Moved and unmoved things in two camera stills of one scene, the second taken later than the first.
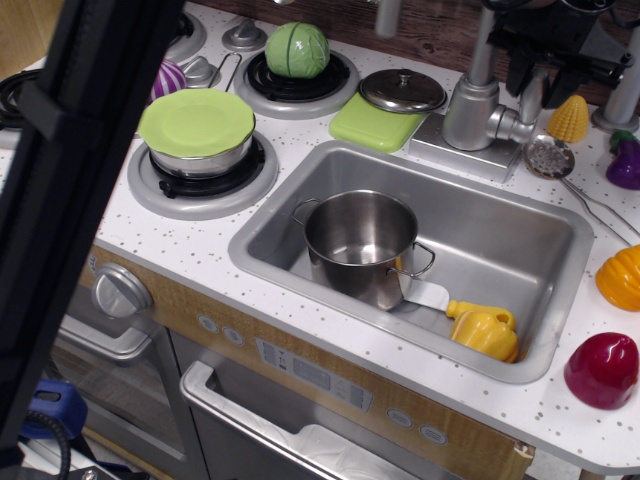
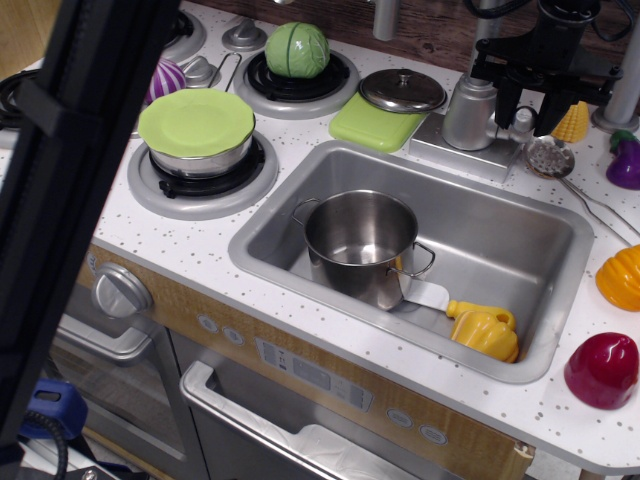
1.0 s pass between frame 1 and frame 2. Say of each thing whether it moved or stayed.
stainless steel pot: stayed
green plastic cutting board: stayed
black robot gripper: moved
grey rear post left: stayed
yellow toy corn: stayed
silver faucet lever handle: moved
